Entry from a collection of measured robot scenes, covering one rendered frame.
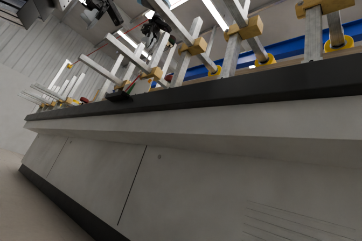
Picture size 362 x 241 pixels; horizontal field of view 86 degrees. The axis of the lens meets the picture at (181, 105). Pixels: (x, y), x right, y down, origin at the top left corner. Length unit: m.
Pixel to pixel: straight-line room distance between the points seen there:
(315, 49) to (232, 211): 0.54
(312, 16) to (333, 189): 0.47
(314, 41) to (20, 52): 8.72
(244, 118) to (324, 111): 0.18
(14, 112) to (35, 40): 2.68
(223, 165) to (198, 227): 0.23
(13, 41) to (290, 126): 8.81
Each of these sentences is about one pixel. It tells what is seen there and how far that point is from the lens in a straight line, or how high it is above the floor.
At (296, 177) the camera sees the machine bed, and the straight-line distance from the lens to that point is 0.70.
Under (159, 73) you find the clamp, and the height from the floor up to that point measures 0.85.
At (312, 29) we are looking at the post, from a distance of 0.67.
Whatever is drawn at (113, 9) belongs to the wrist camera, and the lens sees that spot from 1.00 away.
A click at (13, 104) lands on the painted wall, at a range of 8.51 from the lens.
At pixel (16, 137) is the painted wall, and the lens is 8.50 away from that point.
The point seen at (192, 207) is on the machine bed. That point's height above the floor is 0.31.
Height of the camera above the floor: 0.34
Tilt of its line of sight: 23 degrees up
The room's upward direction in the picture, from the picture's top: 18 degrees clockwise
